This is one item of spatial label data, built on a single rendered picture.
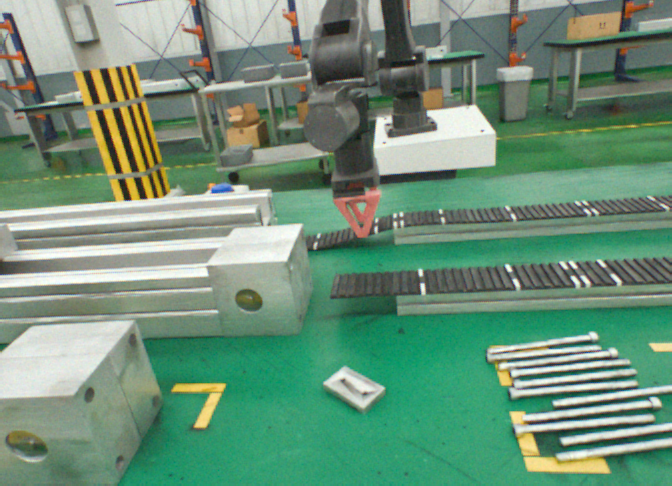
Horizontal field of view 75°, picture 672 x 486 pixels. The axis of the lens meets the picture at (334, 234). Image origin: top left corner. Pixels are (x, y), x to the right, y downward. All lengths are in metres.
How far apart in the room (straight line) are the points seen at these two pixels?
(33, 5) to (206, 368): 9.98
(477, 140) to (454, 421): 0.74
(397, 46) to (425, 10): 7.13
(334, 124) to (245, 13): 7.99
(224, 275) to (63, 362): 0.17
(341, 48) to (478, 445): 0.47
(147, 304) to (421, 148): 0.70
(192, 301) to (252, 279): 0.08
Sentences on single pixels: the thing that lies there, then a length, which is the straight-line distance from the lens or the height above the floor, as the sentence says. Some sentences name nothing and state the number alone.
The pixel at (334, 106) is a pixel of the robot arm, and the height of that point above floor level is 1.01.
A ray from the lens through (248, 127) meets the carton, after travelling 5.69.
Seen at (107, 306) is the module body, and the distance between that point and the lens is 0.58.
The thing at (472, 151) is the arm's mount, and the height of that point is 0.82.
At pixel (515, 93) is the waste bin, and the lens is 5.56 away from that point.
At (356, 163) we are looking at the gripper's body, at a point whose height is 0.92.
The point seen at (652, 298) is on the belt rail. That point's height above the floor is 0.79.
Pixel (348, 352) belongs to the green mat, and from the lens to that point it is 0.48.
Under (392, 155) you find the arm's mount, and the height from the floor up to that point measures 0.82.
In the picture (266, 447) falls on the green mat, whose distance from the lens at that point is 0.41.
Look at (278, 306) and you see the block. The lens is 0.49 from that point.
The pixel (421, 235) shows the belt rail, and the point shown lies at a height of 0.79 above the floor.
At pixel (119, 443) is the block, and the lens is 0.43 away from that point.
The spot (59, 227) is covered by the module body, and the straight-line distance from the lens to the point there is 0.82.
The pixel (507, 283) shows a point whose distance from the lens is 0.52.
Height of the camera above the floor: 1.08
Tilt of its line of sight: 23 degrees down
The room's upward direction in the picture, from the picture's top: 7 degrees counter-clockwise
